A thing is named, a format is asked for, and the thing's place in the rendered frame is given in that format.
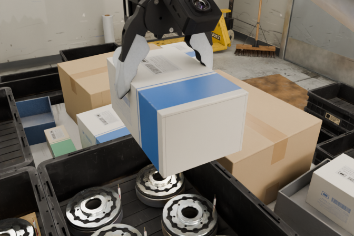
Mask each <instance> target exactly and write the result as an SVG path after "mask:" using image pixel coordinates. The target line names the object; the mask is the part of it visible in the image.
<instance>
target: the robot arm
mask: <svg viewBox="0 0 354 236"><path fill-rule="evenodd" d="M311 1H312V2H314V3H315V4H316V5H318V6H319V7H320V8H322V9H323V10H324V11H326V12H327V13H328V14H330V15H331V16H332V17H334V18H335V19H336V20H338V21H339V22H340V23H342V24H343V25H344V26H346V27H347V28H349V29H350V30H351V31H353V32H354V0H311ZM127 4H128V12H129V16H127V14H126V0H123V10H124V23H125V24H124V27H123V31H122V39H121V47H118V48H117V49H116V50H115V52H114V54H113V63H114V66H115V69H116V73H115V89H116V94H117V98H118V99H122V98H123V97H124V96H125V95H126V94H127V93H128V92H129V90H130V87H131V86H130V83H131V82H132V80H133V79H134V77H135V76H136V74H137V67H138V65H139V64H140V62H141V61H142V60H144V59H145V58H146V56H147V55H148V53H149V51H150V47H149V45H148V43H147V41H146V39H145V35H146V32H148V31H150V32H151V33H153V34H154V37H155V38H157V39H159V40H160V39H161V38H162V37H163V35H164V34H170V33H175V34H176V35H178V36H182V33H183V34H184V35H185V37H184V41H185V42H186V44H187V46H188V47H190V48H192V49H193V50H194V51H195V57H196V59H197V60H198V61H200V63H201V64H202V65H204V66H207V67H208V68H210V69H211V70H212V67H213V49H212V45H213V42H212V34H211V31H214V30H215V28H216V26H217V24H218V22H219V20H220V18H221V16H222V12H221V10H220V9H219V8H218V6H217V4H216V3H215V2H214V0H127Z"/></svg>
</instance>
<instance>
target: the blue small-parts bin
mask: <svg viewBox="0 0 354 236"><path fill-rule="evenodd" d="M16 106H17V109H18V112H19V115H20V118H21V121H22V125H23V128H24V131H25V134H26V137H27V140H28V143H29V146H30V145H34V144H39V143H44V142H46V137H45V133H44V130H47V129H51V128H53V127H56V124H55V119H54V115H53V111H52V107H51V102H50V98H49V96H46V97H40V98H36V99H31V100H25V101H19V102H16Z"/></svg>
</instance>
